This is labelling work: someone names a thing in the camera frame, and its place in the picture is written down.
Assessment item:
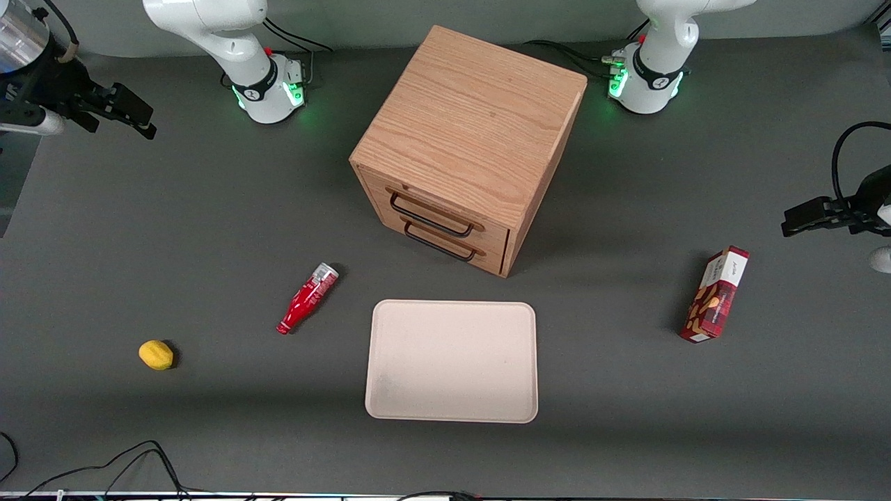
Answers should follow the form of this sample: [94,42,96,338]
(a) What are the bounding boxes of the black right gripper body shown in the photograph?
[0,43,116,134]

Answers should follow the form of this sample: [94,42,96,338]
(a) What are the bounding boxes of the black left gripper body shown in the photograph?
[839,165,891,236]

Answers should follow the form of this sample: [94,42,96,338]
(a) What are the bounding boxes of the red coke bottle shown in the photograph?
[276,262,340,335]

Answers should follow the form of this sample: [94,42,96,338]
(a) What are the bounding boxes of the beige plastic tray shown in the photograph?
[365,299,539,424]

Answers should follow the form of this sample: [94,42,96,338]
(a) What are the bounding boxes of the red almond snack box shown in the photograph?
[680,246,750,343]

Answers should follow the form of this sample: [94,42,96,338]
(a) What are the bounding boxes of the yellow lemon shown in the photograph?
[139,340,174,371]

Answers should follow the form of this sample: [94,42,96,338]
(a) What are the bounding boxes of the wooden two-drawer cabinet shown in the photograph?
[349,25,588,279]

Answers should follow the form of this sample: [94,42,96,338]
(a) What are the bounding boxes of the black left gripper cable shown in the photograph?
[832,122,891,207]

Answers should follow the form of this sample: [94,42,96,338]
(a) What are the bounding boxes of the black right base cables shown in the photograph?
[263,17,335,86]

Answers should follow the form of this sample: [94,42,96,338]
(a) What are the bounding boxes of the black base cables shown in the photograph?
[522,19,652,79]
[263,17,335,86]

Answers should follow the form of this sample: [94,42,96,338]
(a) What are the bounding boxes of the black left base cables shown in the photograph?
[522,19,652,79]

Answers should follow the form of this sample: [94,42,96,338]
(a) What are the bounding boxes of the black metal drawer handle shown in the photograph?
[390,193,475,238]
[404,223,478,262]

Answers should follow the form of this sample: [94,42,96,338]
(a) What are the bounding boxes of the black looped table cables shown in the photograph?
[21,440,210,501]

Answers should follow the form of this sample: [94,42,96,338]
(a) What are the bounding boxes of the black thin edge cable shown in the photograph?
[0,431,19,485]

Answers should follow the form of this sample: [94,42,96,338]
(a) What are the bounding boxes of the black cable with red mark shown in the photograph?
[397,490,482,501]

